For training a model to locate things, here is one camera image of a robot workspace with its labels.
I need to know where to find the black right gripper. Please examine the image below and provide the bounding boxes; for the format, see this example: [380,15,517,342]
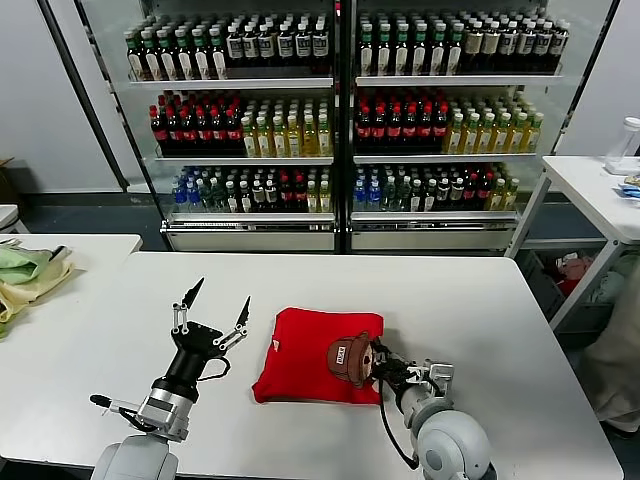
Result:
[368,337,425,397]

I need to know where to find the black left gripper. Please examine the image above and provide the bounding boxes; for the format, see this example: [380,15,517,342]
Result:
[166,277,252,396]

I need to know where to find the red t-shirt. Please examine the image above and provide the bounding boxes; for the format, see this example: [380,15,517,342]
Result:
[251,307,386,406]

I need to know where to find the glass beverage cooler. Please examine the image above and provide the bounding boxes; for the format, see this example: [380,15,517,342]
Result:
[37,0,347,254]
[344,0,621,254]

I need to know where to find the left wrist black white connector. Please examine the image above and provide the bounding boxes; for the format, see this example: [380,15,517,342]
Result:
[88,393,151,431]

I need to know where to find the white rectangular table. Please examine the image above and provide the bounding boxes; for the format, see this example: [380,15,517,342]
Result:
[0,233,145,321]

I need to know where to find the small red cap cola bottle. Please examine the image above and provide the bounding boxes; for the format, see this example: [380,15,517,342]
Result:
[278,174,294,213]
[292,174,308,213]
[476,172,492,211]
[462,172,478,211]

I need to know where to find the green and yellow cloths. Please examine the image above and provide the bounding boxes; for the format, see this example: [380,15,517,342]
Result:
[0,245,75,326]

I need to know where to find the grey storage crate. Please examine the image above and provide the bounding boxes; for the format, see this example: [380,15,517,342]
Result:
[514,248,614,334]

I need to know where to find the green garment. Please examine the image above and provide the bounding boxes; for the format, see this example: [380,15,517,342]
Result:
[0,248,54,286]

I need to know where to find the red pink clothing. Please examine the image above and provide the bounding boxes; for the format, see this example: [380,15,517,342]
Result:
[547,253,595,297]

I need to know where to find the white cabinet corner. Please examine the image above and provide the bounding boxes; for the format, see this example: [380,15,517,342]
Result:
[0,204,30,235]

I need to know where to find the teal clothing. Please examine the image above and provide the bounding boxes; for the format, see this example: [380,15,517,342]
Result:
[589,269,626,305]

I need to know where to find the beige trousers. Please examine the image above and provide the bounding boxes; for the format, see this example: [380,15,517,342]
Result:
[582,259,640,436]

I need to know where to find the green cap dark tea bottle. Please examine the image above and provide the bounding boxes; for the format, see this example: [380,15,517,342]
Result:
[208,27,228,81]
[191,28,211,81]
[410,24,430,78]
[140,29,161,82]
[446,24,464,77]
[429,24,448,77]
[124,30,144,83]
[155,29,177,82]
[392,24,411,78]
[375,24,394,78]
[359,25,377,78]
[173,28,194,82]

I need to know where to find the white metal side table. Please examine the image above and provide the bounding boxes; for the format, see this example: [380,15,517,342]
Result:
[504,155,640,331]

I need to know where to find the dark bottle blue white label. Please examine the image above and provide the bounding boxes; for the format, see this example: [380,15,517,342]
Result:
[311,21,330,69]
[548,20,570,74]
[498,20,519,74]
[241,23,260,70]
[532,20,553,74]
[225,23,244,71]
[276,22,295,69]
[294,22,313,69]
[258,23,277,70]
[515,20,536,74]

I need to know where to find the clear plastic jug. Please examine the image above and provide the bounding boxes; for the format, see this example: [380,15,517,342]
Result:
[602,117,640,176]

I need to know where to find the dark bottle beige label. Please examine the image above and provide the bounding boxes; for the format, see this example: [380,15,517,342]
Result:
[464,20,485,74]
[482,20,502,74]

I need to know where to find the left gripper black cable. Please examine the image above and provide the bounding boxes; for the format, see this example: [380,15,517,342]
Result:
[199,355,232,385]

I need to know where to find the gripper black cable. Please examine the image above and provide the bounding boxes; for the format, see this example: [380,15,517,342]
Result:
[377,379,422,471]
[199,355,232,385]

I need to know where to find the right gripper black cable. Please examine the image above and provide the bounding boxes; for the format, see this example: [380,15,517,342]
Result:
[377,379,422,471]

